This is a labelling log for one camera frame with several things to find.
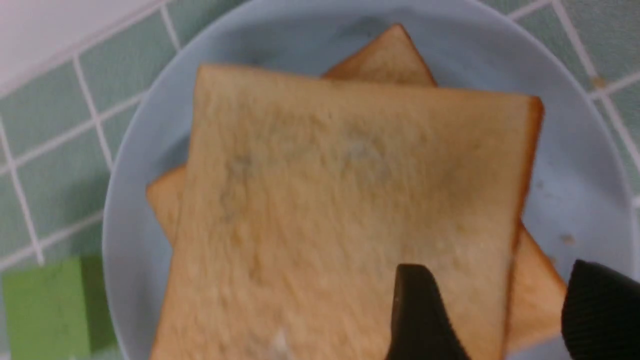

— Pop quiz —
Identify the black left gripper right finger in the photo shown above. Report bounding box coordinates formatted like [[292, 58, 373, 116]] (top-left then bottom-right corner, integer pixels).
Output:
[[561, 259, 640, 360]]

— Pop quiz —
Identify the green foam cube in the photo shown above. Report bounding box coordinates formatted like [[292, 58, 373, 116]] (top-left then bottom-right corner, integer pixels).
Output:
[[1, 255, 117, 360]]

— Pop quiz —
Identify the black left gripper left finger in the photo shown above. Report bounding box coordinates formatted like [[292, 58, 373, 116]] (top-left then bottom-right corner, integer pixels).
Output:
[[386, 264, 469, 360]]

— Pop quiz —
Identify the toast slice lower stack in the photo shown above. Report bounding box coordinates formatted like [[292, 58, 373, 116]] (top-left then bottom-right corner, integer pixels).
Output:
[[146, 23, 567, 354]]

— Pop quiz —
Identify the blue plate with toast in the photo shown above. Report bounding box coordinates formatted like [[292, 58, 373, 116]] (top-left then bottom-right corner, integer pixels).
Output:
[[102, 0, 639, 360]]

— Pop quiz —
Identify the green checked tablecloth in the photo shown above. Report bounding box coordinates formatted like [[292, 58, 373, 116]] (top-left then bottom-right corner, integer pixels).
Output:
[[1, 0, 639, 271]]

